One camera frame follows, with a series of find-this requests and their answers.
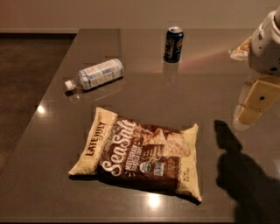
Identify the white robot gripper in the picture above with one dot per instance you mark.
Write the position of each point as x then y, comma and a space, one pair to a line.
264, 52

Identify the brown Sea Salt chip bag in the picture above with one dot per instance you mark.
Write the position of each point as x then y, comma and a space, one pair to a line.
150, 157

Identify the blue soda can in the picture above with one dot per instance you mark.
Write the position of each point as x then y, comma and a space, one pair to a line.
173, 44

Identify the clear plastic water bottle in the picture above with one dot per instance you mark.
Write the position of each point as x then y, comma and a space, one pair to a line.
94, 76

